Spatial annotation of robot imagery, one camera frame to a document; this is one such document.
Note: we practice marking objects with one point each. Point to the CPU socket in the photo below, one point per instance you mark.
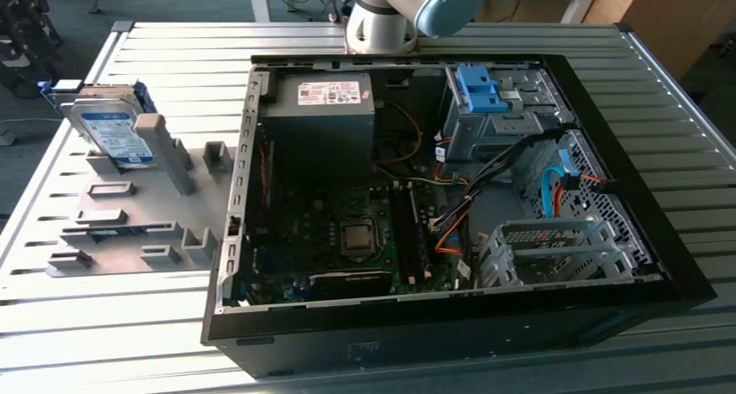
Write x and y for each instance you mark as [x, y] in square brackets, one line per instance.
[340, 239]

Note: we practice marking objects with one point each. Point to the green motherboard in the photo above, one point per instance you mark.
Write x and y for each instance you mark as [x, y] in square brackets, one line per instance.
[298, 239]

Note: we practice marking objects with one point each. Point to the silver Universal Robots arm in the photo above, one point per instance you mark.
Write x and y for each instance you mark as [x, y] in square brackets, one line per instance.
[378, 27]

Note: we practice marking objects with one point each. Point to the black RAM stick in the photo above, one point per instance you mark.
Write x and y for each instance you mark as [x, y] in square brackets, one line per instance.
[402, 230]
[420, 234]

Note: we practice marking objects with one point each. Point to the black graphics card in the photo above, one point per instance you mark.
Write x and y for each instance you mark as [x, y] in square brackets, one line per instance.
[350, 284]

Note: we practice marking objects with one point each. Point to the brown wooden cabinet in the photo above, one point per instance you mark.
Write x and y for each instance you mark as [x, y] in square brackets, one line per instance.
[678, 23]

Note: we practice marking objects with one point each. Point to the grey parts rack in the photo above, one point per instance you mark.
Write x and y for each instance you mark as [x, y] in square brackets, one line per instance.
[137, 208]

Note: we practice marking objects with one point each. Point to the grey power supply unit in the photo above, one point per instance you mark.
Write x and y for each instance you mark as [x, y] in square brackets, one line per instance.
[321, 135]

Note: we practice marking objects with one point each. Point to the CPU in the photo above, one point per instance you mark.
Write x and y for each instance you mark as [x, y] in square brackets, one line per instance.
[357, 238]

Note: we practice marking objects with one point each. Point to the white-framed wooden desk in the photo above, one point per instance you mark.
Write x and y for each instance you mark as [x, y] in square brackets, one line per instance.
[260, 6]

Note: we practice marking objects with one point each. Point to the hard disk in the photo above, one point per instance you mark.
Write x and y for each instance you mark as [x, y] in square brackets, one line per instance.
[109, 126]

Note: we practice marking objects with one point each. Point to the metal disk bay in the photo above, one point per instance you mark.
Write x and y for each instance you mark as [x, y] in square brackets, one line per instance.
[557, 248]

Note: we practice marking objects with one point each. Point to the green RAM stick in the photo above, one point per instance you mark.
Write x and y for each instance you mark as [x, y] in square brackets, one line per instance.
[112, 233]

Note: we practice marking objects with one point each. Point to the black open PC case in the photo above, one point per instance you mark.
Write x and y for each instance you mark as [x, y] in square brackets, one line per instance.
[402, 338]

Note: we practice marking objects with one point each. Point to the blue drive latch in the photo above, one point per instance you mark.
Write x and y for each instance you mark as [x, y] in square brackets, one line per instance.
[480, 92]

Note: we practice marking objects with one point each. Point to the metal drive cage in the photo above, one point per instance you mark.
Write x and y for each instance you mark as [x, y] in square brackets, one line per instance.
[505, 126]

